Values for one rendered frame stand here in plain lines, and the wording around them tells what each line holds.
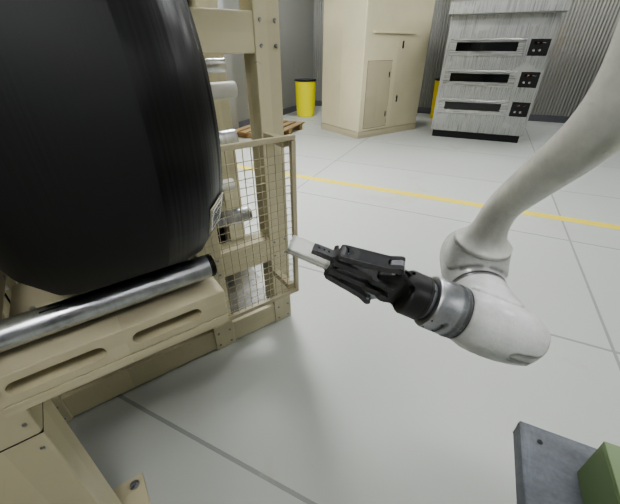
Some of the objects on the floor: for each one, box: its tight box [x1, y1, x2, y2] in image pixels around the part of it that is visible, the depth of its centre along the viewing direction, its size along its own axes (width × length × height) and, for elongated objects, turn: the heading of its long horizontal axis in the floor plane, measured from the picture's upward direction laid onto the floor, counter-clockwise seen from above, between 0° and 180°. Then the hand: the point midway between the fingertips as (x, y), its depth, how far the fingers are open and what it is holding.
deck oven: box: [431, 0, 573, 143], centre depth 508 cm, size 140×107×179 cm
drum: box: [295, 78, 316, 117], centre depth 699 cm, size 45×46×71 cm
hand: (310, 252), depth 52 cm, fingers closed
